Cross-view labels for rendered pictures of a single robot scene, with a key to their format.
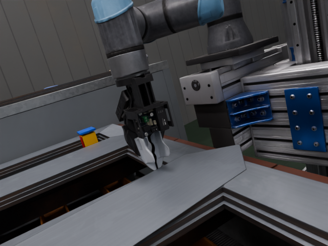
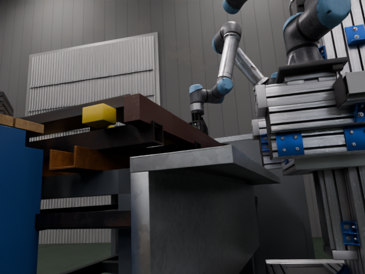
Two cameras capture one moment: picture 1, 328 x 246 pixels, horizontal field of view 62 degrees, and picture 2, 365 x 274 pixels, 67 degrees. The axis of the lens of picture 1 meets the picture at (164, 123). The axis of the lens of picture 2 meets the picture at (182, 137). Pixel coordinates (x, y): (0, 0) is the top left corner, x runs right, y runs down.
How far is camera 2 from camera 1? 119 cm
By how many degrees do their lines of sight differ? 54
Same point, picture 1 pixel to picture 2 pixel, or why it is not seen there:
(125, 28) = (194, 95)
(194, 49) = not seen: outside the picture
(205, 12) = (219, 89)
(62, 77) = not seen: hidden behind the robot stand
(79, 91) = (232, 138)
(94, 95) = (240, 143)
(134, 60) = (194, 106)
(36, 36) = not seen: hidden behind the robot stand
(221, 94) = (257, 131)
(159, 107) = (197, 122)
